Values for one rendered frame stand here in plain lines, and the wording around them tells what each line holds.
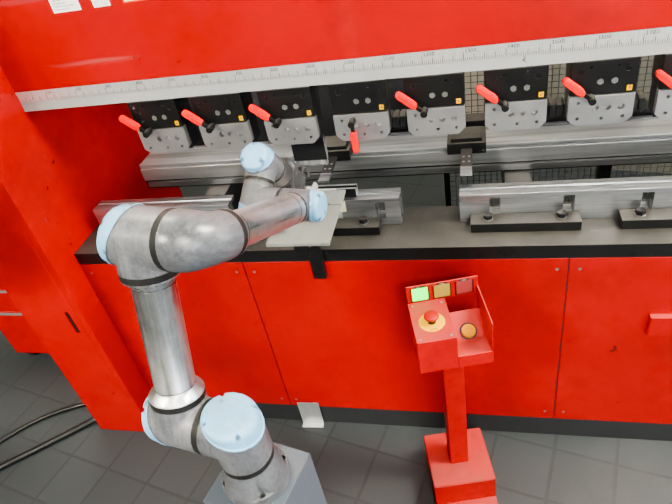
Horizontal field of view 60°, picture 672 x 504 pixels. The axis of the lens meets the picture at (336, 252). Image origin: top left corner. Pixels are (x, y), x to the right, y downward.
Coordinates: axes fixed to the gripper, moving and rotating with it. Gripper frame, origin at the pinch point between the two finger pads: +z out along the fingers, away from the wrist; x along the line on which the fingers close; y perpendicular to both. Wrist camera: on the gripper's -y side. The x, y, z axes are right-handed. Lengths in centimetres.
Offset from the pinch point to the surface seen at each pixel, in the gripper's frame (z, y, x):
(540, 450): 76, -67, -70
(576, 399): 65, -47, -80
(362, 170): 30.3, 20.7, -5.5
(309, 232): -7.2, -10.1, -5.3
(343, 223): 11.4, -2.8, -8.1
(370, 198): 9.3, 4.9, -16.4
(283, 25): -33.7, 36.6, -1.9
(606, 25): -21, 39, -76
